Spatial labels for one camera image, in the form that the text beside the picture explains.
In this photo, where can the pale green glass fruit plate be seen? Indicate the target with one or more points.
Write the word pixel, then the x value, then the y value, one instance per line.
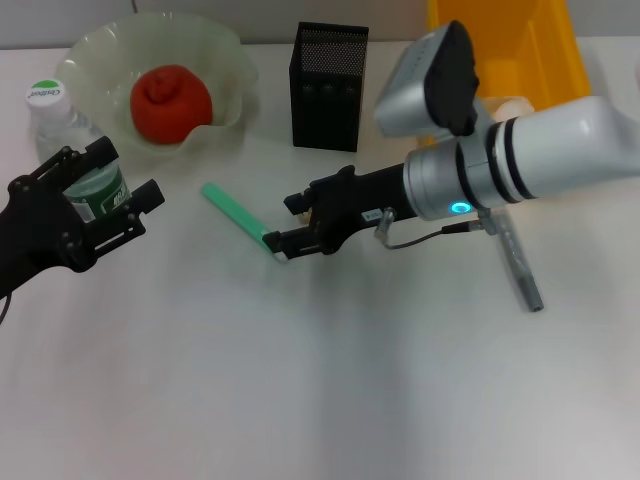
pixel 100 50

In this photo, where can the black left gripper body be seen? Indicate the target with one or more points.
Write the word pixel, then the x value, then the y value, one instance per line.
pixel 40 230

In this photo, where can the black mesh pen holder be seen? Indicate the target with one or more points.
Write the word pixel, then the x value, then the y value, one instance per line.
pixel 327 100

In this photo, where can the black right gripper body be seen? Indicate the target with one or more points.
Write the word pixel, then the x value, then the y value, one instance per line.
pixel 360 200

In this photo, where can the clear green-label water bottle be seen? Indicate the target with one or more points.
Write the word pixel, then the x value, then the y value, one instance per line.
pixel 47 95

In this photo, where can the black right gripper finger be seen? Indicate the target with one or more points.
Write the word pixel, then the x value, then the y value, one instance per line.
pixel 300 202
pixel 295 242

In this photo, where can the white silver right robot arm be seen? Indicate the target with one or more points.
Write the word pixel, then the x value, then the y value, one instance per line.
pixel 550 150

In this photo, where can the grey marker pen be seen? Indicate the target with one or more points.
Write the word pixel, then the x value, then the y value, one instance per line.
pixel 520 265

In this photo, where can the yellow plastic bin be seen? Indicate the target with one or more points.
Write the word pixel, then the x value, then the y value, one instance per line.
pixel 530 50

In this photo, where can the white paper ball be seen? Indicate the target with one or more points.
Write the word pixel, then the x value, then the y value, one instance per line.
pixel 515 106

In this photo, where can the green pen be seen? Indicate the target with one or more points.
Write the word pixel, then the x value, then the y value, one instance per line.
pixel 230 207

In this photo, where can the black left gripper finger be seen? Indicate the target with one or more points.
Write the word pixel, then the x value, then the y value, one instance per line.
pixel 147 197
pixel 100 152

